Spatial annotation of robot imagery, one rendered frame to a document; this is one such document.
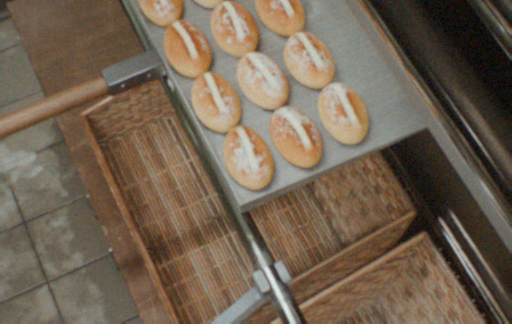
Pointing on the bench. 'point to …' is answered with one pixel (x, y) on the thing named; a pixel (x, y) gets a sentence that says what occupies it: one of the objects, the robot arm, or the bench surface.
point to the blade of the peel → (338, 13)
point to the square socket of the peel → (134, 72)
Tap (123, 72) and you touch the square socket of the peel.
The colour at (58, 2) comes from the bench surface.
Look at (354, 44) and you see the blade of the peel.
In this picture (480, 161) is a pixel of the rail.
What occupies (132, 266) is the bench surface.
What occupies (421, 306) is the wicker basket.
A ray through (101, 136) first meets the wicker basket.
